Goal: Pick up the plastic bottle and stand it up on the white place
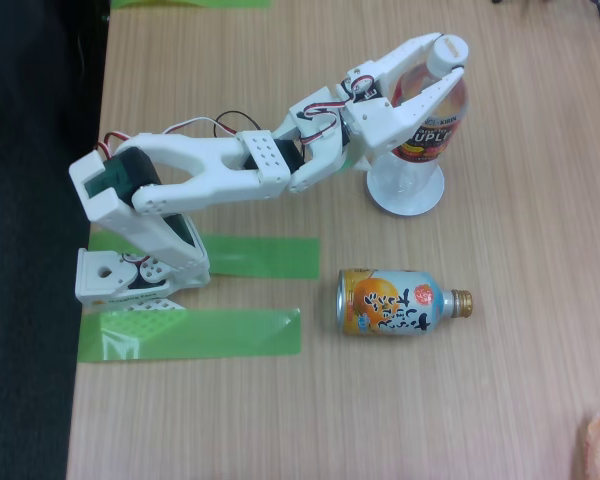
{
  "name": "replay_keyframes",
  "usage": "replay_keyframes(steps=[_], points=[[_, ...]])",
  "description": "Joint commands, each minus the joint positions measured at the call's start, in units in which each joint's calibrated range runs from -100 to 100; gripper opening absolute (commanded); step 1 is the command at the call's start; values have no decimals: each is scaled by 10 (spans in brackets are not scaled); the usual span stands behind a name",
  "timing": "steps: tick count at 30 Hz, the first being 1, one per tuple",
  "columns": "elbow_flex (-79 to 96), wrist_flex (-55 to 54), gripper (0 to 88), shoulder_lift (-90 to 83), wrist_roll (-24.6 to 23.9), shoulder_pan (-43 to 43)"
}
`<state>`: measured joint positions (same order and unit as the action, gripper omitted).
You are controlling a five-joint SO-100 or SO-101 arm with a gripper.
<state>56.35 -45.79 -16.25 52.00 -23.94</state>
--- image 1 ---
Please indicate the orange aluminium bottle can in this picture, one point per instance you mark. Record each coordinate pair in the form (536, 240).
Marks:
(390, 302)

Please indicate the wide green tape strip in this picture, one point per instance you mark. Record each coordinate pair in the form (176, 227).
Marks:
(230, 332)

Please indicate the clear plastic bottle white cap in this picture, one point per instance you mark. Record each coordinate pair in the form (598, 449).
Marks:
(430, 140)

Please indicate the small white round plate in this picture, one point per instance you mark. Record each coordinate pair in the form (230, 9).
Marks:
(430, 204)

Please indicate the short green tape strip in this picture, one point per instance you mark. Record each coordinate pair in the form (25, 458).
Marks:
(270, 260)

